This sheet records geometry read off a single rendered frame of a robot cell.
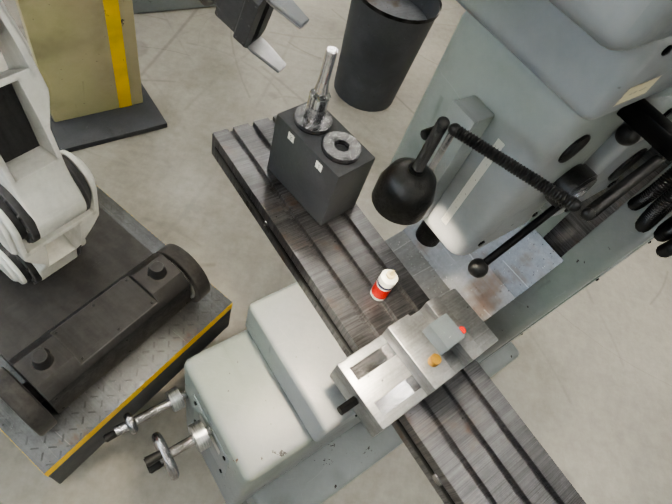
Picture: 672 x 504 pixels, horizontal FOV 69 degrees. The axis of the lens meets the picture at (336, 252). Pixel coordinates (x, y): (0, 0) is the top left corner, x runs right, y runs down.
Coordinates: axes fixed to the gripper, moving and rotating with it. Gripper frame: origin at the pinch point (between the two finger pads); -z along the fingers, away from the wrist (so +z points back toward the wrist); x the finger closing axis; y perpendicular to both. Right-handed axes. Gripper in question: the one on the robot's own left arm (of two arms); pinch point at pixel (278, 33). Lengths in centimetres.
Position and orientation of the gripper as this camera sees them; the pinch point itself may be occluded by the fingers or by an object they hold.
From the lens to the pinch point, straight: 82.1
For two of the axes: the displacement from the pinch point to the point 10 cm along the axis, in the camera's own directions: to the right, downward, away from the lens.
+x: 4.0, -2.8, -8.7
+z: -7.4, -6.6, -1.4
